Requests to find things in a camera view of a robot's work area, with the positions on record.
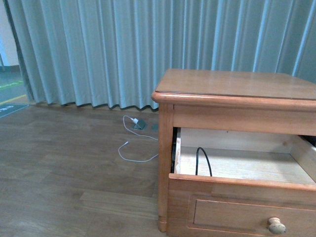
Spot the light blue curtain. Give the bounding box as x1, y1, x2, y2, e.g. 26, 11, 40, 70
4, 0, 316, 108

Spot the white floor charger plug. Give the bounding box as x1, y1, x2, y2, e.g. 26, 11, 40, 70
131, 118, 139, 124

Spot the white floor cable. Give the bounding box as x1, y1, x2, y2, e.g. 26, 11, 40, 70
118, 115, 159, 163

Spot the black charger cable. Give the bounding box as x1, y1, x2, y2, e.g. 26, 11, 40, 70
195, 147, 213, 177

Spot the open metal floor socket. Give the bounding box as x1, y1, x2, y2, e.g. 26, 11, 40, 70
132, 119, 147, 130

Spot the wooden drawer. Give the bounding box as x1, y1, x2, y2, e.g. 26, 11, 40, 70
166, 128, 316, 237

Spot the wooden nightstand cabinet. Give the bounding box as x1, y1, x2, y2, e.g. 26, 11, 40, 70
152, 69, 316, 235

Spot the green floor sign mat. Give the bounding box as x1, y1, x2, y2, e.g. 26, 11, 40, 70
0, 103, 29, 118

